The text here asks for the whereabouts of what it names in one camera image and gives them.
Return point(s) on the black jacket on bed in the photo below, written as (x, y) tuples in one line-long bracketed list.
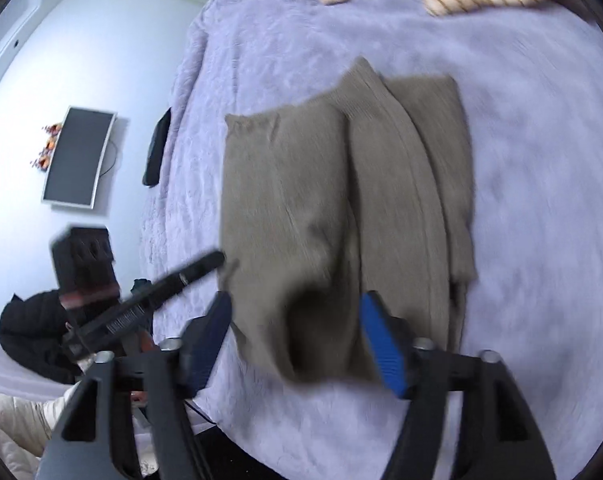
[(31, 332)]

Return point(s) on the wall mounted monitor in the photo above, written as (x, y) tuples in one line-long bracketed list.
[(74, 171)]

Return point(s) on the white puffer jacket sleeve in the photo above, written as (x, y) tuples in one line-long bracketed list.
[(25, 428)]

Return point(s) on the black camera box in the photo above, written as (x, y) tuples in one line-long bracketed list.
[(84, 267)]

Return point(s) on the lavender textured bedspread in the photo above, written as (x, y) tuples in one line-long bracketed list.
[(531, 82)]

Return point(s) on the person's left hand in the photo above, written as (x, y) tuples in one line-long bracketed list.
[(139, 343)]

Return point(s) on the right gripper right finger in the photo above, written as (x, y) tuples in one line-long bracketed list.
[(498, 436)]

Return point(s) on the olive brown knit sweater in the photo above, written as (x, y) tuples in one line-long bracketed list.
[(367, 186)]

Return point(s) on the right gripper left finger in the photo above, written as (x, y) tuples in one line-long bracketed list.
[(94, 438)]

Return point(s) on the colourful wall decoration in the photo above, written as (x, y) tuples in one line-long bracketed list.
[(44, 158)]

